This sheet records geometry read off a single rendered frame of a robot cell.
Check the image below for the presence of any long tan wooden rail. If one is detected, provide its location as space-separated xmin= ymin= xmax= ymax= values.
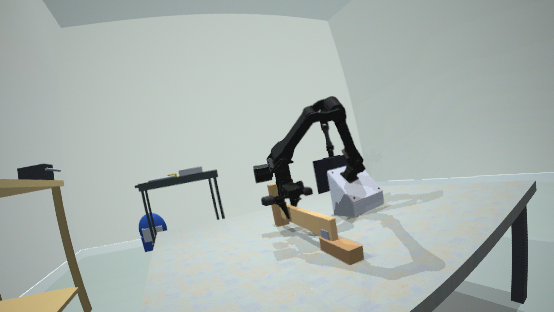
xmin=280 ymin=204 xmax=339 ymax=241

